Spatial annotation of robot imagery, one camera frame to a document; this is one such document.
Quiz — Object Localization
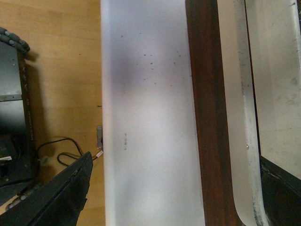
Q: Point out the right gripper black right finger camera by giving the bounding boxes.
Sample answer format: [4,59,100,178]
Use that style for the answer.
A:
[260,156,301,226]

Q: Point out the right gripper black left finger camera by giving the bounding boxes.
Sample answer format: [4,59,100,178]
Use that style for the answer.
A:
[0,152,93,226]

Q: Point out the black cable on floor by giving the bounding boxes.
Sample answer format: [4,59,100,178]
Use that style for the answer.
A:
[37,137,99,168]

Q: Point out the grey metal table bracket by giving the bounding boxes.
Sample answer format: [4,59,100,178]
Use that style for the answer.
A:
[96,125,103,149]

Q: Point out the grey corrugated cable conduit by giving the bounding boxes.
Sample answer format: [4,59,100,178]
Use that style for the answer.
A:
[0,26,31,53]

